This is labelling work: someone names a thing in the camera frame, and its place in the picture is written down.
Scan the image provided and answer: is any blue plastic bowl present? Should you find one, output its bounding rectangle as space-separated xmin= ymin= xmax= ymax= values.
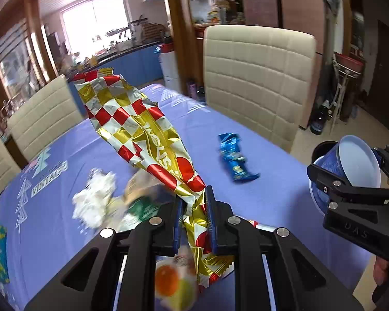
xmin=309 ymin=135 xmax=381 ymax=214

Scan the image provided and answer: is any white tissue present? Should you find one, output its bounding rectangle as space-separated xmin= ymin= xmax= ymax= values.
xmin=72 ymin=168 xmax=116 ymax=230

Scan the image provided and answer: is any green white carton box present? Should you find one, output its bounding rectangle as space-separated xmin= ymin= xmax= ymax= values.
xmin=107 ymin=170 xmax=175 ymax=232

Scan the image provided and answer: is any blue snack wrapper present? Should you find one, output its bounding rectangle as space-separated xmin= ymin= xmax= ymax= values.
xmin=218 ymin=133 xmax=260 ymax=183

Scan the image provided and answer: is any red gold checkered wrapper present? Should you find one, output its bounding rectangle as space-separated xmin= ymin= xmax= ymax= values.
xmin=74 ymin=68 xmax=233 ymax=289

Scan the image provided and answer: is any black round trash bin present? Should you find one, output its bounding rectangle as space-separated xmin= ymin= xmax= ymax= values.
xmin=311 ymin=140 xmax=337 ymax=164

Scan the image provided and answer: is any person's right hand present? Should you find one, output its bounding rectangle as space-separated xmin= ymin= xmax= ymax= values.
xmin=372 ymin=256 xmax=389 ymax=304

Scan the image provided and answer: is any dark blue water jug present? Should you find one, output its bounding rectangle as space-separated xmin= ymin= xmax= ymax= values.
xmin=310 ymin=100 xmax=330 ymax=135

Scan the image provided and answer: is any white metal plant stand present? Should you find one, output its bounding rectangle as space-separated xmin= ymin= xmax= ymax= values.
xmin=329 ymin=52 xmax=364 ymax=134

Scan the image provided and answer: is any cream chair right side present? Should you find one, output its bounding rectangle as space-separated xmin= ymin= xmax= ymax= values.
xmin=203 ymin=25 xmax=304 ymax=152

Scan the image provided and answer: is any cream chair far left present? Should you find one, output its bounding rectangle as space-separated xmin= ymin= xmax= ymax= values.
xmin=8 ymin=75 xmax=84 ymax=161

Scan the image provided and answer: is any pink double door refrigerator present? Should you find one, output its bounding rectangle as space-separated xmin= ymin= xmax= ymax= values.
xmin=243 ymin=0 xmax=325 ymax=129

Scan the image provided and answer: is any white water dispenser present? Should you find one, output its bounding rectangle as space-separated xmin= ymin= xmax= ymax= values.
xmin=156 ymin=43 xmax=183 ymax=93

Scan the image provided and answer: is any blue kitchen cabinet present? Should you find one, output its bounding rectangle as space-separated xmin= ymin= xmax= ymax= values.
xmin=68 ymin=41 xmax=164 ymax=117

